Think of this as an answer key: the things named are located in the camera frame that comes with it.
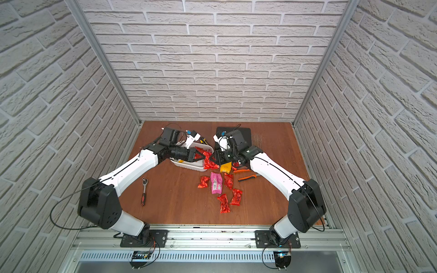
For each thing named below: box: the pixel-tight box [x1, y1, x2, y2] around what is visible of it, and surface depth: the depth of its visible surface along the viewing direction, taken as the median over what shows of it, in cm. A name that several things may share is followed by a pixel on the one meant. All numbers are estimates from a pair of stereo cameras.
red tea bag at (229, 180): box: [223, 172, 234, 190], surface depth 91 cm
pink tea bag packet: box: [210, 171, 223, 195], surface depth 89 cm
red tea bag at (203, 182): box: [197, 175, 210, 189], surface depth 89 cm
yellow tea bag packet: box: [219, 161, 233, 174], surface depth 94 cm
